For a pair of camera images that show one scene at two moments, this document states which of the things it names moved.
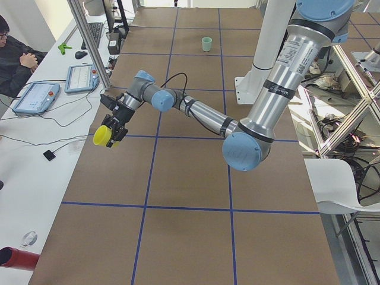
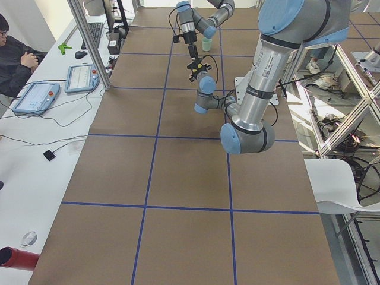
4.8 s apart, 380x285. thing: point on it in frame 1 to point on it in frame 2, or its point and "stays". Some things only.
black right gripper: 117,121 to 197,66
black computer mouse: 79,54 stays
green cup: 206,43 stays
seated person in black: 18,62 stays
